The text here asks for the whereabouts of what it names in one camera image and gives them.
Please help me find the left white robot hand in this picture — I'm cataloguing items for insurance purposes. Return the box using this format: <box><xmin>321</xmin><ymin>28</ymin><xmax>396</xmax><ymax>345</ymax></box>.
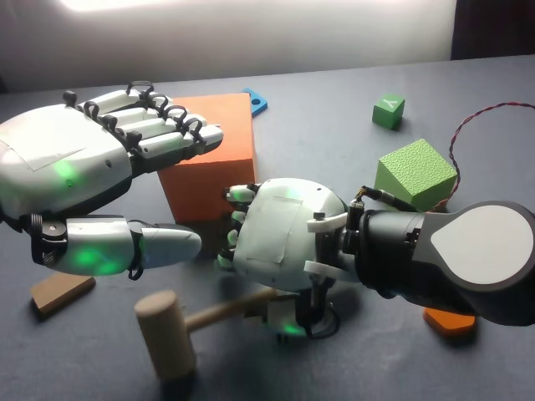
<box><xmin>0</xmin><ymin>80</ymin><xmax>226</xmax><ymax>280</ymax></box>

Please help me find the blue piece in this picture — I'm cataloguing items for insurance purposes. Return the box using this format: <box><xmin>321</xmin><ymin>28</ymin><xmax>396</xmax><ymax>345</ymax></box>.
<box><xmin>241</xmin><ymin>87</ymin><xmax>268</xmax><ymax>119</ymax></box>

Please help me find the grey table cloth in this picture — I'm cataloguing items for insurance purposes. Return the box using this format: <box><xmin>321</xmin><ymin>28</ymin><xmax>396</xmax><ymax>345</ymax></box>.
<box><xmin>0</xmin><ymin>56</ymin><xmax>535</xmax><ymax>401</ymax></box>

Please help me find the orange piece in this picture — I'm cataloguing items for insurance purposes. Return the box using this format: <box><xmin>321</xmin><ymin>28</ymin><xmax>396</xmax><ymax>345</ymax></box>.
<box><xmin>422</xmin><ymin>307</ymin><xmax>476</xmax><ymax>338</ymax></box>

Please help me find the red black twisted cable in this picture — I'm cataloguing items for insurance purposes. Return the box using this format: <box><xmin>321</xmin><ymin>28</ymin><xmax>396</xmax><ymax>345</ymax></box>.
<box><xmin>430</xmin><ymin>101</ymin><xmax>535</xmax><ymax>214</ymax></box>

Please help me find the dark curtain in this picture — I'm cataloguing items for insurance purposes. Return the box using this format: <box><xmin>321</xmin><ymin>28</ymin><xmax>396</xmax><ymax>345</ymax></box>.
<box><xmin>450</xmin><ymin>0</ymin><xmax>535</xmax><ymax>61</ymax></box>

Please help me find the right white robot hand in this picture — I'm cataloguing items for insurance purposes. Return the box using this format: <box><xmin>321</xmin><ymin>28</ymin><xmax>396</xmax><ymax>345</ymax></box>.
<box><xmin>213</xmin><ymin>177</ymin><xmax>350</xmax><ymax>339</ymax></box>

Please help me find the small green letter cube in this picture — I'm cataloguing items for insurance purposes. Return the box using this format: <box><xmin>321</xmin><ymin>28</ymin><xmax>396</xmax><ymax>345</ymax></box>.
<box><xmin>372</xmin><ymin>94</ymin><xmax>406</xmax><ymax>131</ymax></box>

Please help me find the large orange block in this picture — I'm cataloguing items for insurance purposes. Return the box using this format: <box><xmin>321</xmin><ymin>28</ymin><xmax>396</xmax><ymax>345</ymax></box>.
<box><xmin>156</xmin><ymin>92</ymin><xmax>257</xmax><ymax>225</ymax></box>

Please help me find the wooden mallet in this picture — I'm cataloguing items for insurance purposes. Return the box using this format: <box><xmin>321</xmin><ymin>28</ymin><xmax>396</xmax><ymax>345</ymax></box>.
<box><xmin>133</xmin><ymin>287</ymin><xmax>280</xmax><ymax>382</ymax></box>

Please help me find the brown wooden flat block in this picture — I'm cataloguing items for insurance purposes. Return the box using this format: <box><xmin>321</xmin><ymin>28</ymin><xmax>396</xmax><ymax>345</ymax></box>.
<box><xmin>28</xmin><ymin>273</ymin><xmax>97</xmax><ymax>321</ymax></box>

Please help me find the large green textured cube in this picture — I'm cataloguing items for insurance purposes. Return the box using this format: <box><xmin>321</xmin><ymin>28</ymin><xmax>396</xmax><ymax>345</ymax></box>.
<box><xmin>374</xmin><ymin>139</ymin><xmax>457</xmax><ymax>213</ymax></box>

